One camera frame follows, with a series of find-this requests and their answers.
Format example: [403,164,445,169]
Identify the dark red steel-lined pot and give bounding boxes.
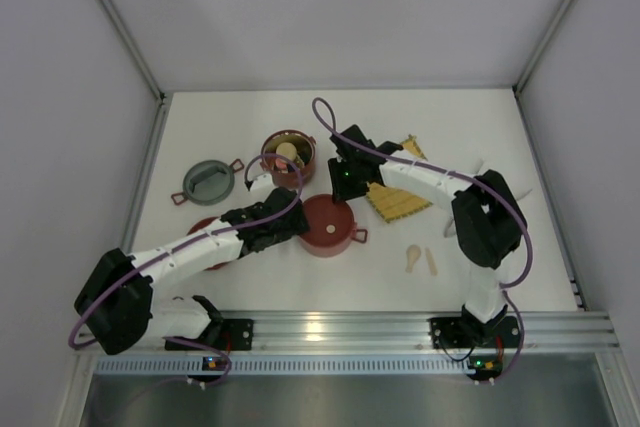
[260,129,317,189]

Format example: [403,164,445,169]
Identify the left black base bracket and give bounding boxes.
[220,318,254,352]

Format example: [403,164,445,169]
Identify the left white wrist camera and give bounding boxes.
[245,172,274,193]

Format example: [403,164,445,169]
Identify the cream small spoon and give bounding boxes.
[405,244,422,273]

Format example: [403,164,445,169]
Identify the metal tongs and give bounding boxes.
[443,159,533,239]

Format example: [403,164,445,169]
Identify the pink steel-lined pot with handles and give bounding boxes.
[299,194,369,258]

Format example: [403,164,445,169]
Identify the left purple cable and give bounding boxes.
[67,155,305,349]

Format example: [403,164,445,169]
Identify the grey transparent lid with handles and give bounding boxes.
[170,159,245,206]

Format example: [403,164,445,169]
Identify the black base bracket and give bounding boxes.
[429,316,471,350]
[220,318,254,352]

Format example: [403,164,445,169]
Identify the black sushi roll with orange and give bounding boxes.
[297,149,310,163]

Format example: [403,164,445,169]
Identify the pink round cake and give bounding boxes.
[274,158,288,171]

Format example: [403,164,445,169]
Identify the right black base bracket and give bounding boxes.
[429,316,471,350]

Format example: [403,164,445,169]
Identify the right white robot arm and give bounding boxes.
[328,125,527,346]

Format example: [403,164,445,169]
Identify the bamboo serving mat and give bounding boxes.
[363,134,435,225]

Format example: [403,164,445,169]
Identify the cream small stick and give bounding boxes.
[424,247,438,276]

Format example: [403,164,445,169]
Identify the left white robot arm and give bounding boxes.
[74,187,309,355]

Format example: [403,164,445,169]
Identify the white round bun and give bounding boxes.
[276,142,298,161]

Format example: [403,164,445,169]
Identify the dark red lid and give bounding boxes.
[187,216,227,271]
[301,194,355,248]

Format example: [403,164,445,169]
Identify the aluminium mounting rail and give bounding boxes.
[95,312,619,379]

